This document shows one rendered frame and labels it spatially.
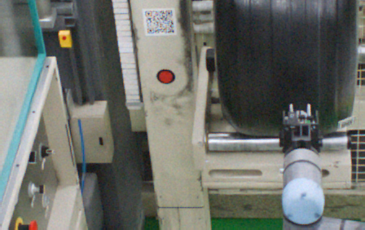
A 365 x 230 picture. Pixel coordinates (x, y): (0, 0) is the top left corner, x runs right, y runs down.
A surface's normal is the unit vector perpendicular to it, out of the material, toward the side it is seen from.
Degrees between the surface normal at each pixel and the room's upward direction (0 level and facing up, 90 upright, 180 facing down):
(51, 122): 90
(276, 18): 59
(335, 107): 103
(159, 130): 90
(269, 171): 90
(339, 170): 90
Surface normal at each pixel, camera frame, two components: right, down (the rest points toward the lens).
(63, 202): -0.11, -0.79
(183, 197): -0.11, 0.62
